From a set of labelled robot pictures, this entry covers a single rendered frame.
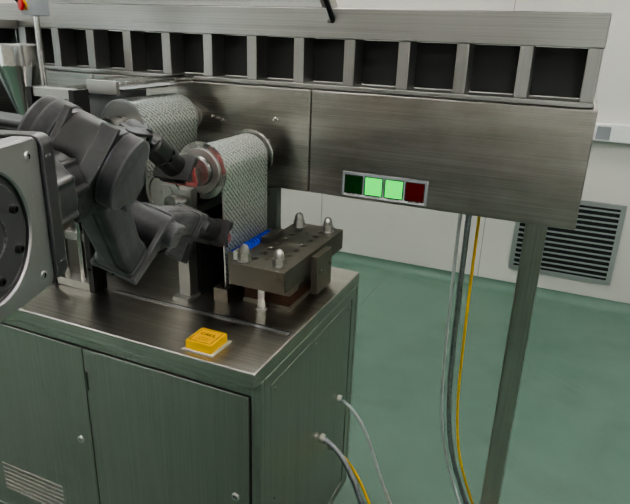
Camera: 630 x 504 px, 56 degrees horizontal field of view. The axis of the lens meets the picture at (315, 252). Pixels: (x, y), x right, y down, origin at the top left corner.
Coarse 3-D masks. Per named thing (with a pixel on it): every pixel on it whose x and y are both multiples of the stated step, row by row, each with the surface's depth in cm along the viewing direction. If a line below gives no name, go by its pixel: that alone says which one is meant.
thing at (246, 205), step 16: (224, 192) 152; (240, 192) 159; (256, 192) 167; (224, 208) 153; (240, 208) 160; (256, 208) 169; (240, 224) 162; (256, 224) 170; (240, 240) 163; (224, 256) 157
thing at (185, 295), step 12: (180, 192) 152; (192, 192) 151; (192, 204) 152; (192, 252) 157; (180, 264) 158; (192, 264) 158; (180, 276) 159; (192, 276) 159; (180, 288) 160; (192, 288) 160; (180, 300) 159; (192, 300) 160
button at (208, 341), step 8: (192, 336) 136; (200, 336) 136; (208, 336) 137; (216, 336) 137; (224, 336) 137; (192, 344) 134; (200, 344) 134; (208, 344) 133; (216, 344) 134; (208, 352) 133
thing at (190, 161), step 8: (176, 152) 137; (176, 160) 137; (184, 160) 140; (192, 160) 140; (160, 168) 137; (168, 168) 136; (176, 168) 138; (184, 168) 140; (192, 168) 139; (160, 176) 141; (168, 176) 140; (176, 176) 139; (184, 176) 139
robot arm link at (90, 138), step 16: (64, 112) 54; (80, 112) 57; (64, 128) 55; (80, 128) 55; (96, 128) 56; (112, 128) 55; (64, 144) 54; (80, 144) 55; (96, 144) 55; (112, 144) 55; (80, 160) 55; (96, 160) 54; (96, 176) 55
